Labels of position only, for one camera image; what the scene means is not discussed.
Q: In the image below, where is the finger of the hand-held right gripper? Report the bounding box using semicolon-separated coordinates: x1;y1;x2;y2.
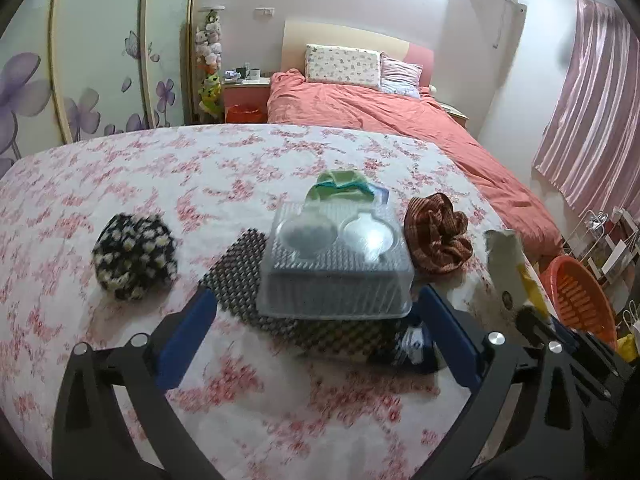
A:
518;305;572;357

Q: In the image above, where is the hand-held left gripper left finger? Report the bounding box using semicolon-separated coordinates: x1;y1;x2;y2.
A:
51;286;227;480

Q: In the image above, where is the pink striped pillow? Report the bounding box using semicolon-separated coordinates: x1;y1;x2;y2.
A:
380;55;423;98

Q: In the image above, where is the white wire rack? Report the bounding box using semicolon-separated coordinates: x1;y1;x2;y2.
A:
565;207;640;291

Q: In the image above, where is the floral sliding wardrobe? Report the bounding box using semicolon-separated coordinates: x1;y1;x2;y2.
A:
0;0;201;181

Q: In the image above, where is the dark woven mat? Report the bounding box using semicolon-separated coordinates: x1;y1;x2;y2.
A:
200;228;416;361

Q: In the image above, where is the bed with coral duvet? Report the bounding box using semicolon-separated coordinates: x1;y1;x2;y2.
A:
266;71;563;261

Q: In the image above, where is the black white knitted cloth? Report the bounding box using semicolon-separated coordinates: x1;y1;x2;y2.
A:
91;213;179;302

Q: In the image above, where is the green white cloth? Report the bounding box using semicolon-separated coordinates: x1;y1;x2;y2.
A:
306;170;386;206

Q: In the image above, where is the pink striped curtain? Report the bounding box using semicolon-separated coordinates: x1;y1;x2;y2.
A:
532;0;640;221

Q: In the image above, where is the black white small cloth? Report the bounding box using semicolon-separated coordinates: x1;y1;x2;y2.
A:
370;322;451;376

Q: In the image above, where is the beige pink headboard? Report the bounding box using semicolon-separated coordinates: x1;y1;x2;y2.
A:
280;20;435;91

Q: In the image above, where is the orange plastic basket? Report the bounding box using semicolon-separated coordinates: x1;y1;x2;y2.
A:
539;255;618;351

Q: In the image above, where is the pink bedside table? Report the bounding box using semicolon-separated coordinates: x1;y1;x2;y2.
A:
222;80;273;125

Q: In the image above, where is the clear plastic box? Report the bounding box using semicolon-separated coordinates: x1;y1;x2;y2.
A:
256;201;415;320

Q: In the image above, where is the brown striped cloth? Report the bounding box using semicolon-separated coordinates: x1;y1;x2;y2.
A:
404;192;473;276

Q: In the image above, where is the small red bin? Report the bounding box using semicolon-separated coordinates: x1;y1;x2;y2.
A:
226;104;263;123

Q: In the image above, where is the wooden bedside table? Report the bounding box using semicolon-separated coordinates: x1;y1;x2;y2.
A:
440;101;471;128

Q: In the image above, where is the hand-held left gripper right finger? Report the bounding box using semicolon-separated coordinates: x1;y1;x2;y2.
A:
414;284;597;480

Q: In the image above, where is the tube of plush toys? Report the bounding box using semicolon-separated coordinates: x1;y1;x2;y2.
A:
196;6;225;78

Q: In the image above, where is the yellow bag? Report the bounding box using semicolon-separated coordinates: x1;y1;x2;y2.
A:
615;335;640;363

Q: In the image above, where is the white paper bag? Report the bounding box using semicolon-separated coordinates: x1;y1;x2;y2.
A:
620;300;640;341

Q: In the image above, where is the floral white pillow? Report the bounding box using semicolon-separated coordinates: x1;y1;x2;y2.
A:
304;44;383;92

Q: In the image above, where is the green plush toy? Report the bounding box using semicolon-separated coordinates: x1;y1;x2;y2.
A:
198;72;223;121

